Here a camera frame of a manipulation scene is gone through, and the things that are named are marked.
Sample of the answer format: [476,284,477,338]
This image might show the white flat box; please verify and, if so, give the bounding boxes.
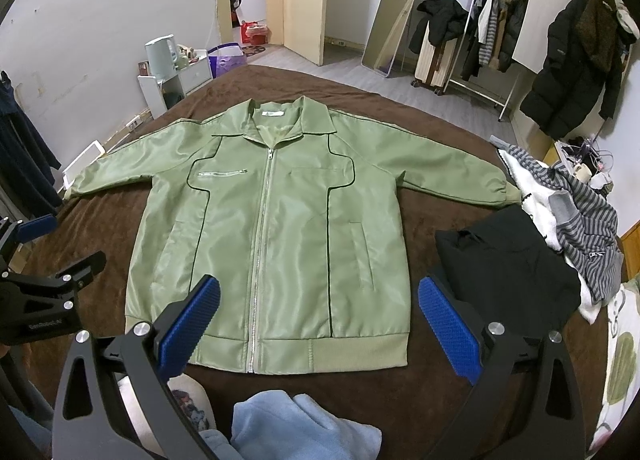
[63,140,105,190]

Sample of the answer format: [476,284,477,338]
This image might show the dark navy hanging clothes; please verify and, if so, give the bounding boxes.
[1,71,62,217]

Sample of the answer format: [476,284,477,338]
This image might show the pale green humidifier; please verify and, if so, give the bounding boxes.
[145,34,178,82]

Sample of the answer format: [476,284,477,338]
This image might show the green zip-up jacket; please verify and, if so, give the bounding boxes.
[68,97,521,376]

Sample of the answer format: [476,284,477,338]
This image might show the beige suitcase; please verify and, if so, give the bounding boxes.
[411,25,460,94]

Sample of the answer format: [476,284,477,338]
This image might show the black jacket on suitcase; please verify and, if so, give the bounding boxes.
[409,0,468,54]

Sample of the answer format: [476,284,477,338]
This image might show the white garment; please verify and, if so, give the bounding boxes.
[495,141,608,324]

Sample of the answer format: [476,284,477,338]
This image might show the standing floor mirror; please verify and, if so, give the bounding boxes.
[361,0,416,77]

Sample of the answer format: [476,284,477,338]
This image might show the red bag in hallway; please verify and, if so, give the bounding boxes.
[241,22,269,46]

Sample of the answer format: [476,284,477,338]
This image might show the purple plastic bag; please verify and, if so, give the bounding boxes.
[207,42,246,78]

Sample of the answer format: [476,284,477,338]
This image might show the clothes hanging on rack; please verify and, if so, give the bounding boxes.
[461,0,529,80]

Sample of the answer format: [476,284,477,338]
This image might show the white bedside cabinet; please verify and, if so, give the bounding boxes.
[138,49,213,119]

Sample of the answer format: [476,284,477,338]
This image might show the bear print pillow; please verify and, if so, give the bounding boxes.
[588,275,640,459]

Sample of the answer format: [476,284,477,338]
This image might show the grey striped hoodie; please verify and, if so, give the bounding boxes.
[496,142,624,304]

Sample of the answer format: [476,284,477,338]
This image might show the brown bed blanket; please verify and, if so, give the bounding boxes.
[26,65,502,459]

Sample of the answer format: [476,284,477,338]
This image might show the black folded garment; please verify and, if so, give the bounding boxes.
[435,205,580,337]

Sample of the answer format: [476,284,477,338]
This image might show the black long down coat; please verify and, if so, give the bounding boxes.
[521,0,639,140]

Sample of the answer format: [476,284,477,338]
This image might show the white power strip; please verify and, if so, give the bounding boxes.
[126,115,142,133]

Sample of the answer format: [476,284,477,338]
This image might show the metal clothes rack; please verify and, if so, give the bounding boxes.
[446,4,520,120]

